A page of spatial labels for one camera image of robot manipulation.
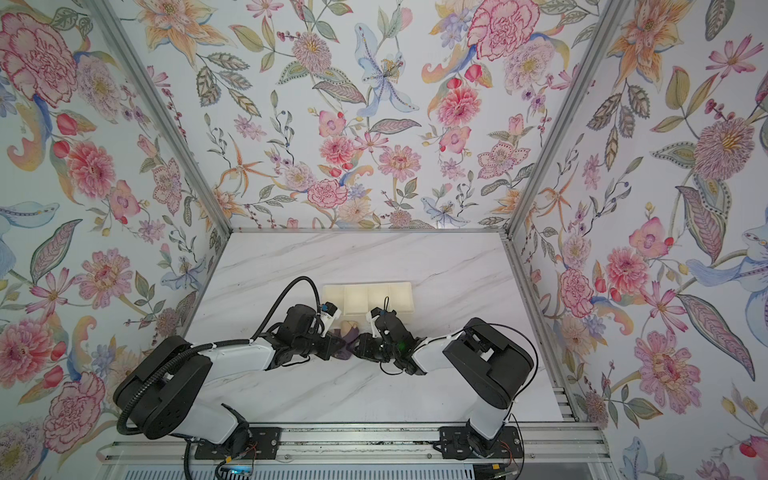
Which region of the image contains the cream compartment tray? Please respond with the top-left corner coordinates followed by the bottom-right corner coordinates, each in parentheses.
top-left (321, 282), bottom-right (415, 316)

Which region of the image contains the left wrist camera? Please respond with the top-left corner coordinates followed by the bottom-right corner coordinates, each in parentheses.
top-left (319, 302), bottom-right (342, 335)

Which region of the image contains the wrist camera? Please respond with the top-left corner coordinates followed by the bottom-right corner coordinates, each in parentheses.
top-left (319, 302), bottom-right (342, 335)
top-left (366, 307), bottom-right (381, 338)

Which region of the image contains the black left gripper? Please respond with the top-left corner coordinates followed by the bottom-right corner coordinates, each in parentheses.
top-left (292, 332), bottom-right (347, 359)

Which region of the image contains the thin black right cable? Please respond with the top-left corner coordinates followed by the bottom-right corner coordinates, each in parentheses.
top-left (377, 295), bottom-right (540, 480)

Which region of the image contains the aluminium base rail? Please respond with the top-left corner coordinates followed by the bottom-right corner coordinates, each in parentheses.
top-left (97, 422), bottom-right (617, 479)

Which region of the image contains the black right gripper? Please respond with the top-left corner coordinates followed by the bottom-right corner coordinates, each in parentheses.
top-left (346, 333), bottom-right (401, 362)

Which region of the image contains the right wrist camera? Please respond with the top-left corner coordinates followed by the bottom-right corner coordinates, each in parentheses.
top-left (366, 307), bottom-right (381, 338)

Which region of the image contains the aluminium corner post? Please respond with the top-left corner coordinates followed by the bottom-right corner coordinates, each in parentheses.
top-left (84, 0), bottom-right (233, 244)
top-left (504, 1), bottom-right (630, 240)

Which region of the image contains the black corrugated left cable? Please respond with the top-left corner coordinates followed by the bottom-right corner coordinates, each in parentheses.
top-left (115, 275), bottom-right (323, 480)

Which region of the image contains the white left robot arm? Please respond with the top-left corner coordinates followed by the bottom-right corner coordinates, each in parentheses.
top-left (113, 302), bottom-right (345, 453)

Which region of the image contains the purple sock with beige toe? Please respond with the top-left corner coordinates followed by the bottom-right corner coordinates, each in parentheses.
top-left (331, 321), bottom-right (360, 361)

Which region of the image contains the aluminium corner post left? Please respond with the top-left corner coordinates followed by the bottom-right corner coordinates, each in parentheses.
top-left (84, 0), bottom-right (233, 244)

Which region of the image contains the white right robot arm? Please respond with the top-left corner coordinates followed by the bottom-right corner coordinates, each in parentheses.
top-left (348, 308), bottom-right (538, 449)

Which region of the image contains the aluminium corner post right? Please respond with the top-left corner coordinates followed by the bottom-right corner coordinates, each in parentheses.
top-left (504, 1), bottom-right (630, 240)

